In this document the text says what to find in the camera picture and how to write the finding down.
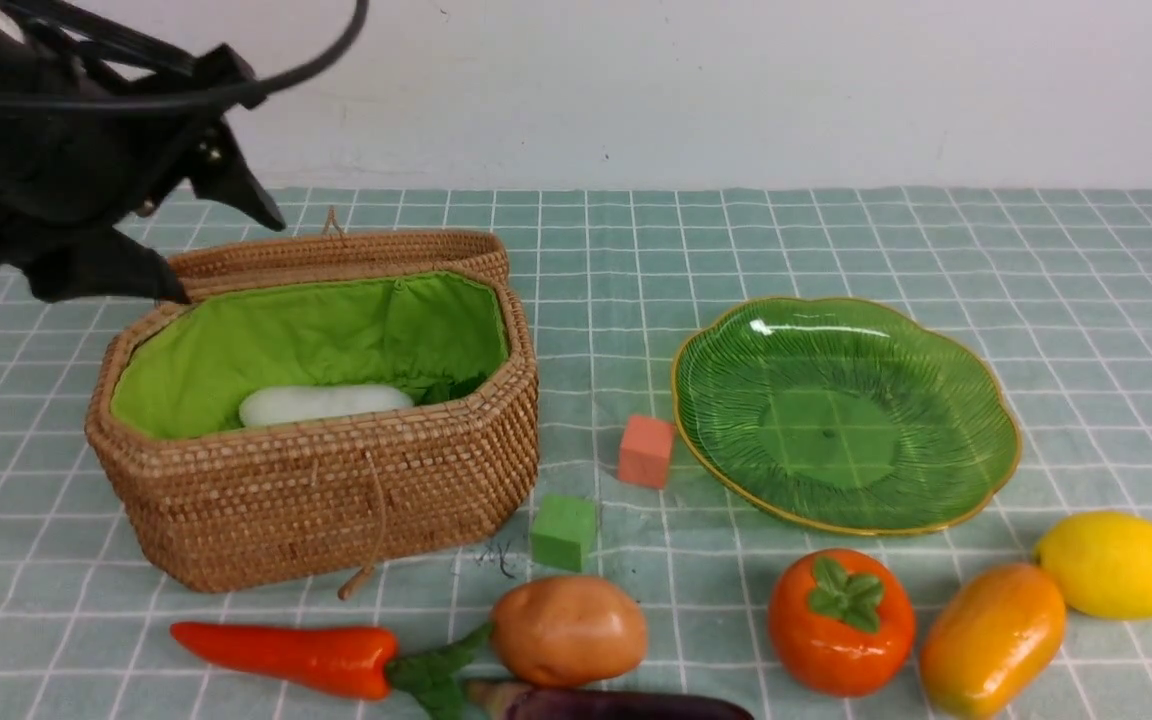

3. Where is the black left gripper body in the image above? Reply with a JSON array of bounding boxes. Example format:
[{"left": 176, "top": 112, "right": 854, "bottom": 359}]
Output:
[{"left": 0, "top": 0, "right": 270, "bottom": 226}]

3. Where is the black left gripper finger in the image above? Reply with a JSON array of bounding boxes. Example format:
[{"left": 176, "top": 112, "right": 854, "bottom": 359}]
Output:
[
  {"left": 0, "top": 204, "right": 189, "bottom": 304},
  {"left": 185, "top": 122, "right": 287, "bottom": 232}
]

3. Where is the white radish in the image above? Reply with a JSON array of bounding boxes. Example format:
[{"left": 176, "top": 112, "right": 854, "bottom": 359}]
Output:
[{"left": 238, "top": 384, "right": 415, "bottom": 427}]

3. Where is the orange carrot with green leaves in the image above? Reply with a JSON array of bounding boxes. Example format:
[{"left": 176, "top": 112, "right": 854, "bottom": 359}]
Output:
[{"left": 170, "top": 623, "right": 494, "bottom": 719}]

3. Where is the brown potato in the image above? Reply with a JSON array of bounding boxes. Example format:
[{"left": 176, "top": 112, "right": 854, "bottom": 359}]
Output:
[{"left": 490, "top": 575, "right": 649, "bottom": 688}]

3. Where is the purple eggplant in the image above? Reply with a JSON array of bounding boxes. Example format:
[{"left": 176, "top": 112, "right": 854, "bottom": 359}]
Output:
[{"left": 463, "top": 679, "right": 753, "bottom": 719}]

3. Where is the orange persimmon green calyx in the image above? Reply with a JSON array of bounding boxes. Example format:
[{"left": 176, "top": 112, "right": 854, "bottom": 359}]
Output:
[{"left": 767, "top": 548, "right": 916, "bottom": 698}]

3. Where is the orange yellow mango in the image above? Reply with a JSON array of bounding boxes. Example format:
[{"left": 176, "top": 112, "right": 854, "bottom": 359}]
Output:
[{"left": 918, "top": 562, "right": 1068, "bottom": 719}]

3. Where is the yellow lemon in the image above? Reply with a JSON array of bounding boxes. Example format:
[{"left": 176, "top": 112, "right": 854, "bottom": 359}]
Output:
[{"left": 1032, "top": 510, "right": 1152, "bottom": 621}]

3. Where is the woven wicker basket lid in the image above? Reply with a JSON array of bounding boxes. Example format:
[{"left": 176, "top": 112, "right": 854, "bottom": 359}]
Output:
[{"left": 169, "top": 217, "right": 509, "bottom": 300}]

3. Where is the woven wicker basket green lining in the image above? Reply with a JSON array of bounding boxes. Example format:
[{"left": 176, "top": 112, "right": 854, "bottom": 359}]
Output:
[{"left": 84, "top": 272, "right": 539, "bottom": 593}]

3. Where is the green foam cube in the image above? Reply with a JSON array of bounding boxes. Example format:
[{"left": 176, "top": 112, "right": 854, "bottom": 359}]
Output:
[{"left": 530, "top": 495, "right": 596, "bottom": 574}]

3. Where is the orange foam cube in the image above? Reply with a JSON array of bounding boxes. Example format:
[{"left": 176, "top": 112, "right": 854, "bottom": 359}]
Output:
[{"left": 617, "top": 414, "right": 675, "bottom": 488}]

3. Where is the green glass leaf plate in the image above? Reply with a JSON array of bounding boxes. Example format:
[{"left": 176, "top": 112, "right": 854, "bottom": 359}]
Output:
[{"left": 670, "top": 296, "right": 1024, "bottom": 537}]

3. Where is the green checkered tablecloth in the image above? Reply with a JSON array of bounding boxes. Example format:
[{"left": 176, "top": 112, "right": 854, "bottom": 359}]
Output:
[{"left": 0, "top": 187, "right": 1152, "bottom": 719}]

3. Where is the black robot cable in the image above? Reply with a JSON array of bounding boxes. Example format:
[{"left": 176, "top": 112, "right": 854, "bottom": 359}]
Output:
[{"left": 0, "top": 0, "right": 371, "bottom": 113}]

